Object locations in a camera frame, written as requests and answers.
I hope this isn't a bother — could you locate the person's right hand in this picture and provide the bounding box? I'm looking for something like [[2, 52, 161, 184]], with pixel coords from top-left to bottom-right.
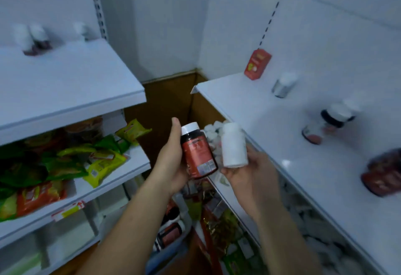
[[221, 145, 282, 222]]

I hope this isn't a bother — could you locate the person's left hand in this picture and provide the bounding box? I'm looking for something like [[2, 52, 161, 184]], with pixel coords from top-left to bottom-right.
[[150, 117, 190, 196]]

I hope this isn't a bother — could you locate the blue label white bottle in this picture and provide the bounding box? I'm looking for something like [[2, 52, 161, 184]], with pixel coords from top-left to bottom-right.
[[221, 122, 249, 169]]

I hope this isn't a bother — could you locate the white metal shelf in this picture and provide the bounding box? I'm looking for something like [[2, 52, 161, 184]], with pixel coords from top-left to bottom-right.
[[0, 0, 152, 275], [190, 0, 401, 275]]

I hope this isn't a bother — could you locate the clear plastic bin of bottles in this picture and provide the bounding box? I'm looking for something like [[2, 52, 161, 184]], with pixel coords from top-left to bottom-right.
[[145, 196, 193, 275]]

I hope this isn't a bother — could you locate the dark bottle orange label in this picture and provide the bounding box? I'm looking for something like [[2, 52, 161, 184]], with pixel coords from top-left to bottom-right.
[[338, 96, 364, 122], [301, 102, 356, 145]]

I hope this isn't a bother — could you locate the silver label bottle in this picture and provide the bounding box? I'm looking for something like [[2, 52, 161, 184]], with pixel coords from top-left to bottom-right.
[[271, 71, 298, 99]]

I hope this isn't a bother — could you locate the person's left forearm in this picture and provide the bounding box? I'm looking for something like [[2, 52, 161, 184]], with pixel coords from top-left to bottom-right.
[[76, 177, 176, 275]]

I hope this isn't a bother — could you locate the red carton box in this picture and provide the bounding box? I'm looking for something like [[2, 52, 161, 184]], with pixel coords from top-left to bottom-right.
[[244, 48, 272, 81]]

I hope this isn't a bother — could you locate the pile of mixed packets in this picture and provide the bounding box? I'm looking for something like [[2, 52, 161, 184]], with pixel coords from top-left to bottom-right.
[[175, 177, 261, 275]]

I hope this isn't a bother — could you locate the orange instant noodle cup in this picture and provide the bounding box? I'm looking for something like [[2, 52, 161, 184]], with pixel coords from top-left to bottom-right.
[[64, 116, 104, 140]]

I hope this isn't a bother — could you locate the pile of snack bags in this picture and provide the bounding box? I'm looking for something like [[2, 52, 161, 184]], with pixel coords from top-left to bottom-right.
[[0, 118, 153, 222]]

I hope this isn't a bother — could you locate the red yellow price tag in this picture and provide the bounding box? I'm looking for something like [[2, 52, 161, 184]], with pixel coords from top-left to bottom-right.
[[51, 200, 86, 222]]

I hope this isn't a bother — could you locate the row of pale flat packs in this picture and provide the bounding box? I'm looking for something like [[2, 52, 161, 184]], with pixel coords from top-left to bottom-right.
[[0, 187, 132, 275]]

